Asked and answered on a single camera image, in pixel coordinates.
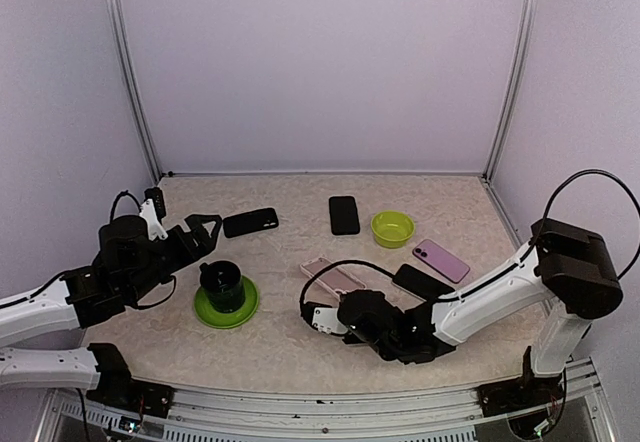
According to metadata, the aluminium front rail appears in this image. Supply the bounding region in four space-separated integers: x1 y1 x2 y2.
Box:
37 356 614 442

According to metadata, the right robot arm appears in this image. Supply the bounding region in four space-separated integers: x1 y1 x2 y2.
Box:
336 219 623 406

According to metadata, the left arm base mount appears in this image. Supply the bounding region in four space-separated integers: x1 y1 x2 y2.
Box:
86 343 174 419

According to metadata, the right aluminium frame post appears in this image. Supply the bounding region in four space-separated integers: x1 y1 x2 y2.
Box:
483 0 538 185

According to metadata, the black phone case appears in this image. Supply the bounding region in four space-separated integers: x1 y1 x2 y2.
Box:
328 196 361 236
223 207 279 239

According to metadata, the green bowl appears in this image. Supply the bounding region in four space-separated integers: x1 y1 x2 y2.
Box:
371 210 415 249

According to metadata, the purple phone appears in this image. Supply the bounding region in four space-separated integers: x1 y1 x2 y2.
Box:
412 239 470 284

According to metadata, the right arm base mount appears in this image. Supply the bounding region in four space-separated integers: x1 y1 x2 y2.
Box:
477 346 563 417

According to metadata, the black phone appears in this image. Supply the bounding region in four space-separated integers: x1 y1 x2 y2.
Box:
392 264 454 302

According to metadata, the aluminium frame post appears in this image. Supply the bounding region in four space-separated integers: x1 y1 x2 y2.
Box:
483 0 538 185
106 0 163 183

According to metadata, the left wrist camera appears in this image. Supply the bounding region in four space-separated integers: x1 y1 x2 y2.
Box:
139 187 168 241

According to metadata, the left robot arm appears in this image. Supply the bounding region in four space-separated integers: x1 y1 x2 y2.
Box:
1 214 222 407

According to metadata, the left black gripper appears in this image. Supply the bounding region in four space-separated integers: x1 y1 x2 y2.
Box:
124 213 222 302

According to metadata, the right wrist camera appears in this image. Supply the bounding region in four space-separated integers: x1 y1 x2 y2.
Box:
301 302 348 337

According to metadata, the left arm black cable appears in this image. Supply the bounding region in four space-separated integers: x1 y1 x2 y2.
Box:
109 190 144 221

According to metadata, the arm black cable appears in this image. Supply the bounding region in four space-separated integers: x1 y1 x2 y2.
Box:
109 190 144 221
529 169 640 281

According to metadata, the dark green mug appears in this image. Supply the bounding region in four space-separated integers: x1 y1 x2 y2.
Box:
199 260 246 313

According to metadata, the green plate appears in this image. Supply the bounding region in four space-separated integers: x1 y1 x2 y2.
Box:
193 276 260 330

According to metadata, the left aluminium frame post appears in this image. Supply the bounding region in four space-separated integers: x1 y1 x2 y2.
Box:
106 0 163 183

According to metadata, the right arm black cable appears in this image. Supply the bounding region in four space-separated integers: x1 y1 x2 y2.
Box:
529 169 640 281

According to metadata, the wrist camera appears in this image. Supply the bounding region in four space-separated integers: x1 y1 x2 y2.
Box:
139 187 168 241
301 302 348 337

